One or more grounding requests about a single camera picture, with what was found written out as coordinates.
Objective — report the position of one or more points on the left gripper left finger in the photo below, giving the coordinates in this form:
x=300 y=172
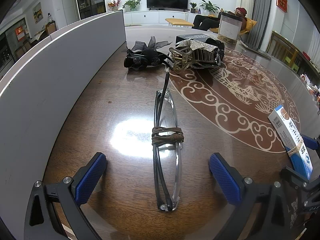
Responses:
x=42 y=220

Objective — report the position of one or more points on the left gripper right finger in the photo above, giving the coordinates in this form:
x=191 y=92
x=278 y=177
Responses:
x=272 y=221

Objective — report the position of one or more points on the blue white toothpaste box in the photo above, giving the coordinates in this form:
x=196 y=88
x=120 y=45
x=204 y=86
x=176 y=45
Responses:
x=292 y=140

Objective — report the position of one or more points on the clear eyeglasses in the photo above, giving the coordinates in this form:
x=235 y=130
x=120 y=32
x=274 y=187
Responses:
x=166 y=135

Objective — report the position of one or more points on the white cardboard sorting box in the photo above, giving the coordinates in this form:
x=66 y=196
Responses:
x=37 y=95

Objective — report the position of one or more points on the wooden dining chair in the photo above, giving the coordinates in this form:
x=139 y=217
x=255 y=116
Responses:
x=282 y=49

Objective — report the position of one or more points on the black beaded hair accessory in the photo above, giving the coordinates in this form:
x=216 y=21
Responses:
x=219 y=51

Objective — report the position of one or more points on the rhinestone hair claw clip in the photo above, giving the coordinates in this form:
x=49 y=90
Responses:
x=192 y=54

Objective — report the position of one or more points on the yellow lounge chair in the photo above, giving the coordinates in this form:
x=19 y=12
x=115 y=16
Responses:
x=249 y=25

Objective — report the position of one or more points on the clear glass fish tank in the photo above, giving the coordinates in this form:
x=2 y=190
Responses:
x=229 y=28

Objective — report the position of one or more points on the black bow hair clip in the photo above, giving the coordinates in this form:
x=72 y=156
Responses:
x=142 y=55

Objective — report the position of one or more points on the person in red jacket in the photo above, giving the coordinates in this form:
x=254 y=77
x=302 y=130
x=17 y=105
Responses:
x=208 y=22

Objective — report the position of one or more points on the green plant beside television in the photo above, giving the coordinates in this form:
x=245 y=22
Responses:
x=209 y=6

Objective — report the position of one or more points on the yellow bench stool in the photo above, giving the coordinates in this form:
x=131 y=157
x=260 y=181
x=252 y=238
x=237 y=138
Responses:
x=179 y=22

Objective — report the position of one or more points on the white tv cabinet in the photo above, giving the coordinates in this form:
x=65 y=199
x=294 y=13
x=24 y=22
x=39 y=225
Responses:
x=155 y=17

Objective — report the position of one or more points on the red flower bouquet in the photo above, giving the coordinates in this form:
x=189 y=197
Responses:
x=114 y=5

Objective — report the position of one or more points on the green potted plant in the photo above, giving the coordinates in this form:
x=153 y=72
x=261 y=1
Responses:
x=131 y=5

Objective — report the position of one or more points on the red wall hanging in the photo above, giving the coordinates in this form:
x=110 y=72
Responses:
x=282 y=4

